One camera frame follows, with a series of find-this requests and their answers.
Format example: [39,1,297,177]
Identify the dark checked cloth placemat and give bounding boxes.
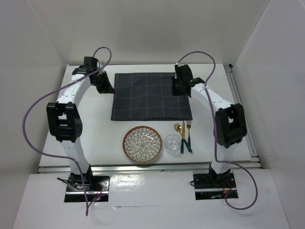
[111,73,193,121]

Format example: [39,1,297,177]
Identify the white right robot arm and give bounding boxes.
[172,63,247,187]

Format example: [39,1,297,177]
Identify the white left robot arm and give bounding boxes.
[46,57,116,190]

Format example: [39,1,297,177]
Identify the clear drinking glass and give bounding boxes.
[164,135,181,156]

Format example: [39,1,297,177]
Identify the floral patterned ceramic plate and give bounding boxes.
[122,125,163,164]

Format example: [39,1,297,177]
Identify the gold fork green handle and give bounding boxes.
[186,120,192,146]

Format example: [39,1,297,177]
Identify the gold knife green handle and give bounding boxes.
[180,121,185,154]

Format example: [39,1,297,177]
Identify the gold spoon green handle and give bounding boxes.
[174,124,193,153]

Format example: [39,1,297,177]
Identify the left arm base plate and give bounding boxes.
[57,175,110,203]

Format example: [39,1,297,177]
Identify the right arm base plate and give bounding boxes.
[190,173,239,200]

